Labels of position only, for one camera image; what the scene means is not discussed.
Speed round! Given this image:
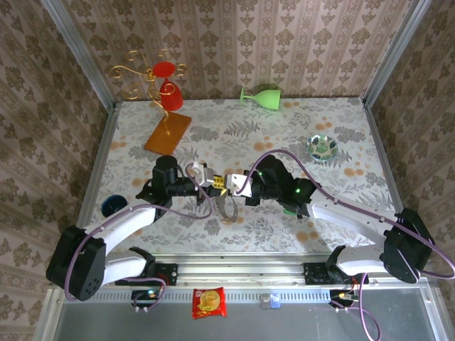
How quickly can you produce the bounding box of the small electronics board with wires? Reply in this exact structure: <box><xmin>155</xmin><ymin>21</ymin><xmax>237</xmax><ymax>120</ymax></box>
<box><xmin>328</xmin><ymin>288</ymin><xmax>360</xmax><ymax>314</ymax></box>
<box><xmin>130</xmin><ymin>278</ymin><xmax>168</xmax><ymax>314</ymax></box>

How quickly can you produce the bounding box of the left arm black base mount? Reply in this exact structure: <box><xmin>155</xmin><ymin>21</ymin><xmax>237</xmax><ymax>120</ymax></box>
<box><xmin>115</xmin><ymin>262</ymin><xmax>178</xmax><ymax>287</ymax></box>

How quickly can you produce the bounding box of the small blue silver block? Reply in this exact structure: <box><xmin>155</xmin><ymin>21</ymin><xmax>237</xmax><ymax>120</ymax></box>
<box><xmin>260</xmin><ymin>293</ymin><xmax>281</xmax><ymax>310</ymax></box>

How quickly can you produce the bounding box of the aluminium frame post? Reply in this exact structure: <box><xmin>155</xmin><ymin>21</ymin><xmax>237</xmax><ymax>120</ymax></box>
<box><xmin>361</xmin><ymin>0</ymin><xmax>434</xmax><ymax>107</ymax></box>
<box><xmin>39</xmin><ymin>0</ymin><xmax>117</xmax><ymax>112</ymax></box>

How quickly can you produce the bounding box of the red wine glass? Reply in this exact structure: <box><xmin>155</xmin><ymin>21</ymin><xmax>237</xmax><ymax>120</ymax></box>
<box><xmin>152</xmin><ymin>60</ymin><xmax>184</xmax><ymax>112</ymax></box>

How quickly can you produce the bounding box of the red snack packet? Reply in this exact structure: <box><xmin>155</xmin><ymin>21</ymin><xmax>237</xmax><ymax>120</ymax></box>
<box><xmin>191</xmin><ymin>286</ymin><xmax>228</xmax><ymax>320</ymax></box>

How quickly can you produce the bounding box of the grey metal panel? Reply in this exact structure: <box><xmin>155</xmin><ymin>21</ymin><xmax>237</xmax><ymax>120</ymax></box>
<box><xmin>53</xmin><ymin>287</ymin><xmax>440</xmax><ymax>341</ymax></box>

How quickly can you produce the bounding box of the leaf patterned bowl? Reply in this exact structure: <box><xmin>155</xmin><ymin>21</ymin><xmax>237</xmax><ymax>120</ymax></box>
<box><xmin>306</xmin><ymin>134</ymin><xmax>339</xmax><ymax>163</ymax></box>

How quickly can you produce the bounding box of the blue mug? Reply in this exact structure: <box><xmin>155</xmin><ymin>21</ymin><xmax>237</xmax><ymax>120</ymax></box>
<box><xmin>100</xmin><ymin>194</ymin><xmax>129</xmax><ymax>217</ymax></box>

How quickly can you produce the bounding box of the white slotted cable duct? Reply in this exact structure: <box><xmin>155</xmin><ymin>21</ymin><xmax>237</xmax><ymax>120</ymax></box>
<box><xmin>99</xmin><ymin>288</ymin><xmax>333</xmax><ymax>303</ymax></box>

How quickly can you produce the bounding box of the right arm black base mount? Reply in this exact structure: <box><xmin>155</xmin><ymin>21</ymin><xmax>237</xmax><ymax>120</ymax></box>
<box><xmin>304</xmin><ymin>261</ymin><xmax>370</xmax><ymax>286</ymax></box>

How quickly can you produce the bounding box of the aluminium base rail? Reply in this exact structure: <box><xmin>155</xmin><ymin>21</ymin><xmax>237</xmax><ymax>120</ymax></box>
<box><xmin>55</xmin><ymin>252</ymin><xmax>437</xmax><ymax>289</ymax></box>

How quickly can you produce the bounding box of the metal keyring with chain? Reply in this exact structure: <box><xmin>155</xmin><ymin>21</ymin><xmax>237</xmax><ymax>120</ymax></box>
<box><xmin>215</xmin><ymin>194</ymin><xmax>242</xmax><ymax>225</ymax></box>

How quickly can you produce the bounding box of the aluminium table side rail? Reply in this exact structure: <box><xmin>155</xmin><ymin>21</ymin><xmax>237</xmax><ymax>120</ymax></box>
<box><xmin>66</xmin><ymin>102</ymin><xmax>119</xmax><ymax>260</ymax></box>
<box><xmin>361</xmin><ymin>98</ymin><xmax>417</xmax><ymax>251</ymax></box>

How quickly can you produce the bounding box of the green wine glass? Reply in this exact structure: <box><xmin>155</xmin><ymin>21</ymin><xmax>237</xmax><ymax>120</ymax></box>
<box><xmin>239</xmin><ymin>85</ymin><xmax>282</xmax><ymax>112</ymax></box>

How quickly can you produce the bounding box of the gold wire rack wooden base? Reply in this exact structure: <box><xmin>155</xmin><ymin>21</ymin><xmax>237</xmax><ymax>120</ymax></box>
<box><xmin>108</xmin><ymin>48</ymin><xmax>193</xmax><ymax>158</ymax></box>

